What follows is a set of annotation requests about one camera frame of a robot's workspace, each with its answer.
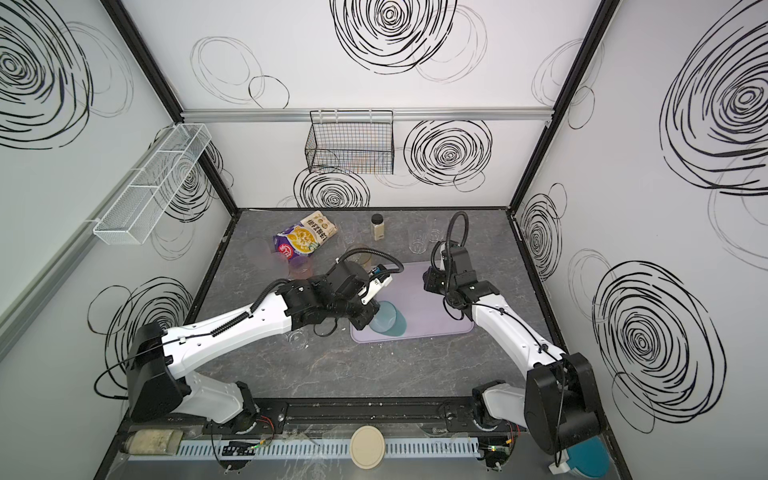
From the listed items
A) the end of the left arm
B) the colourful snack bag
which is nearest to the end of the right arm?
the end of the left arm

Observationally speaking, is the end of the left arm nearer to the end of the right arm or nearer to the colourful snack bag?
the end of the right arm

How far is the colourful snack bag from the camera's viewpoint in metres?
1.08
